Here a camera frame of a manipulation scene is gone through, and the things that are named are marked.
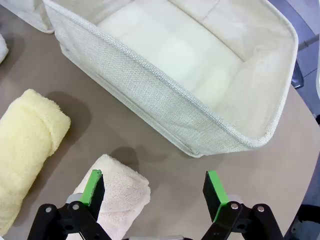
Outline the yellow towel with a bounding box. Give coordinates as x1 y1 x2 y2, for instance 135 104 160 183
0 88 72 237

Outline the pink towel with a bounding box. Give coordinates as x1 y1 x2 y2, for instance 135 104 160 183
71 154 152 237

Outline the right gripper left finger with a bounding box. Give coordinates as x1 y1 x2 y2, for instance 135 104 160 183
27 169 106 240

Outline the beige fabric basket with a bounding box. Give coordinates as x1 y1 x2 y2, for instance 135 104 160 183
4 0 56 35
42 0 300 159

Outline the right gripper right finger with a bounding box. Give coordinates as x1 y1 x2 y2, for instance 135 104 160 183
199 170 285 240

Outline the white towel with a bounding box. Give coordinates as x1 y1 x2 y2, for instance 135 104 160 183
0 33 10 65

